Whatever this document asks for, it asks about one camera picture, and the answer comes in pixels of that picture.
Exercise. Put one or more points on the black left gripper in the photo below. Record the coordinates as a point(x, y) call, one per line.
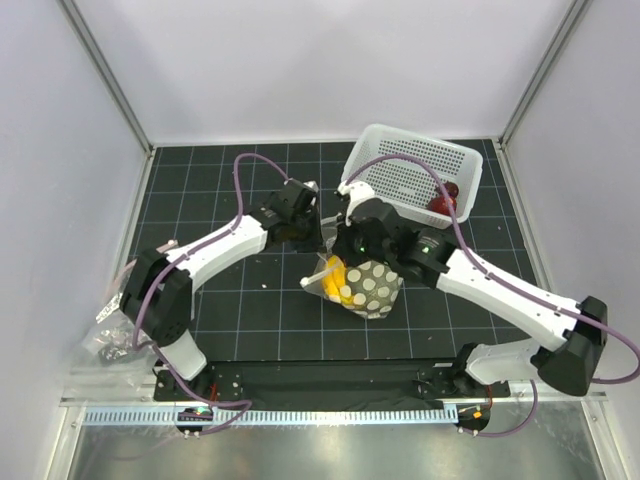
point(315, 242)

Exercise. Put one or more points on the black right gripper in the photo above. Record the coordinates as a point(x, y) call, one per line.
point(342, 246)

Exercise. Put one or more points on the clear polka dot zip bag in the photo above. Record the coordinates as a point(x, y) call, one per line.
point(375, 294)

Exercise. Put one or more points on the yellow banana bunch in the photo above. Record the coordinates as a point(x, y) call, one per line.
point(337, 281)

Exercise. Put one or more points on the red apple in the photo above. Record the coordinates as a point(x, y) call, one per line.
point(442, 205)
point(452, 189)

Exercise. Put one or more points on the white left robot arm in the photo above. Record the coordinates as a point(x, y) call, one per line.
point(158, 298)

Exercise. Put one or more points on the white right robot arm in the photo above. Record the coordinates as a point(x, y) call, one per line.
point(565, 337)

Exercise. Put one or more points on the pile of spare zip bags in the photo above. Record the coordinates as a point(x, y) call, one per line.
point(104, 363)

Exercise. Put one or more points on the white perforated plastic basket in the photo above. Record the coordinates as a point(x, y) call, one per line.
point(403, 168)

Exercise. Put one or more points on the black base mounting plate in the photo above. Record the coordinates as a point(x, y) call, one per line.
point(340, 385)

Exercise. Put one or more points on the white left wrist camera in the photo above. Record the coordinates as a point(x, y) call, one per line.
point(311, 186)

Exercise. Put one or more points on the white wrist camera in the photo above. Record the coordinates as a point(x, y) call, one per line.
point(311, 186)
point(356, 192)

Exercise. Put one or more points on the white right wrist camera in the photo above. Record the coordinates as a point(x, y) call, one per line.
point(356, 192)

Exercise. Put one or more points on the white slotted cable duct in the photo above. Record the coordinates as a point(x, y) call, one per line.
point(198, 416)

